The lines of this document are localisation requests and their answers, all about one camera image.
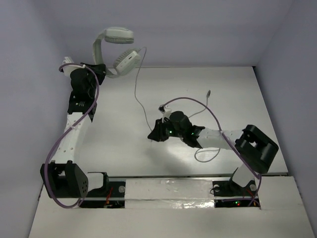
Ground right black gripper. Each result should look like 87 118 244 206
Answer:
148 117 185 142

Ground white grey headphones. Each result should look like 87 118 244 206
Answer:
93 27 141 78

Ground grey headphone cable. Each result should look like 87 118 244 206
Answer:
133 46 223 163

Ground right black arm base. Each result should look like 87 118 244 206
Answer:
210 180 261 208

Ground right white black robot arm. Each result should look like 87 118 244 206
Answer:
148 111 279 197

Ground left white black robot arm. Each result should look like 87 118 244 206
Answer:
40 61 110 199

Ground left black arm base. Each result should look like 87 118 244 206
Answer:
79 181 126 209

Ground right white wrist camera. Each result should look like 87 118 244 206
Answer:
158 105 172 122

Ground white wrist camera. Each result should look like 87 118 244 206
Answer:
59 57 84 77
158 105 172 122

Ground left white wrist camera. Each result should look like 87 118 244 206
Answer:
59 57 84 77

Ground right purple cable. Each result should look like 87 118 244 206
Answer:
160 97 263 207

